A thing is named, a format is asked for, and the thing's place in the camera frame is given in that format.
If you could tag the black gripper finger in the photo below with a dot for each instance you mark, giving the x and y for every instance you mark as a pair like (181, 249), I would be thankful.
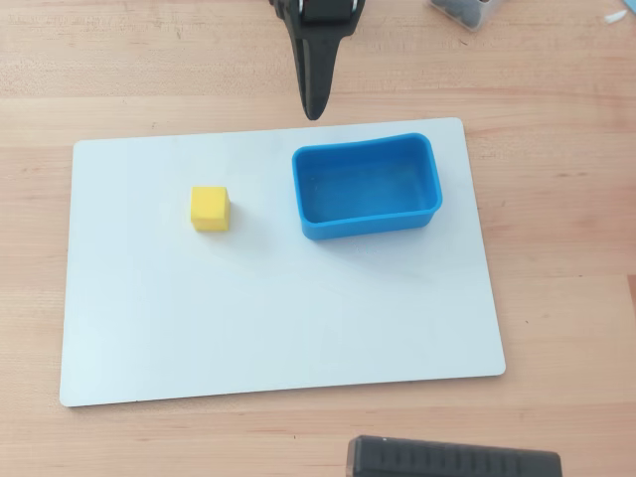
(298, 54)
(320, 69)

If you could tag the yellow cube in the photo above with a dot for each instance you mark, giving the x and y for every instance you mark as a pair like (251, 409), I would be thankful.
(209, 208)

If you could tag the blue rectangular bin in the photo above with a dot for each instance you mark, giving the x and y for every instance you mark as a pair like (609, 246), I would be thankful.
(365, 191)

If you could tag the white rectangular board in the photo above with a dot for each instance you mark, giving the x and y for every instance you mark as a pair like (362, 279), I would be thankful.
(278, 308)

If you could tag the clear container with dark items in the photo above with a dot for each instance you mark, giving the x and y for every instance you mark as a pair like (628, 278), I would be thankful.
(464, 11)

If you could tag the small white and blue scrap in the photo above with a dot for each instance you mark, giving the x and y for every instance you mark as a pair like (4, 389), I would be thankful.
(616, 16)

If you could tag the black ribbed device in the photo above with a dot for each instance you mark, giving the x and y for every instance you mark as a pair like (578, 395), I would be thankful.
(452, 459)

